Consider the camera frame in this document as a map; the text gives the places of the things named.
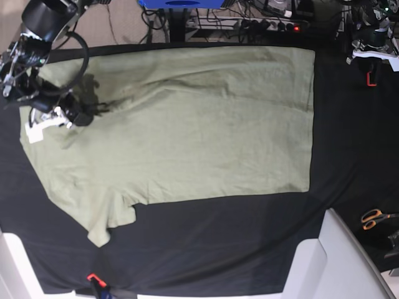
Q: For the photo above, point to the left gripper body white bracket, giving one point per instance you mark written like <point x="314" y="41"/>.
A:
<point x="377" y="45"/>

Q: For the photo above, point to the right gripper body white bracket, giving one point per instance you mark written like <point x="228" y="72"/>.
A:
<point x="42" y="116"/>

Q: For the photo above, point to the light green T-shirt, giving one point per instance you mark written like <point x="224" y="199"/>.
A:
<point x="179" y="125"/>

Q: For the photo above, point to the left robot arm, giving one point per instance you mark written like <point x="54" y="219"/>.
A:
<point x="366" y="16"/>

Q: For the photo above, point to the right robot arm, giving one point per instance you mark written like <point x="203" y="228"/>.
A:
<point x="43" y="22"/>

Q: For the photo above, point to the red black clamp right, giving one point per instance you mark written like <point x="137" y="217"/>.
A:
<point x="372" y="75"/>

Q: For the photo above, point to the red black clamp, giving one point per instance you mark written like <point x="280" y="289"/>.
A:
<point x="372" y="75"/>
<point x="101" y="290"/>

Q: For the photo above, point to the blue plastic box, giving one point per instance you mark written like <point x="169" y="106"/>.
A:
<point x="177" y="4"/>

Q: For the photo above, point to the white chair armrest left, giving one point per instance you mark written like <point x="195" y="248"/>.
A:
<point x="18" y="279"/>

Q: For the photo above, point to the white chair armrest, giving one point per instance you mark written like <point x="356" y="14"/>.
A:
<point x="334" y="265"/>
<point x="18" y="279"/>

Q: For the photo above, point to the red black clamp front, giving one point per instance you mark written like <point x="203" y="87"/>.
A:
<point x="101" y="290"/>

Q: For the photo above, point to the black table cloth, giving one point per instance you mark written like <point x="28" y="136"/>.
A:
<point x="232" y="246"/>

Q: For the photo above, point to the white chair armrest right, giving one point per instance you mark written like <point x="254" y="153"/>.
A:
<point x="334" y="265"/>

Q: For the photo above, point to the orange handled scissors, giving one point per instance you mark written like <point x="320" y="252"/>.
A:
<point x="375" y="216"/>

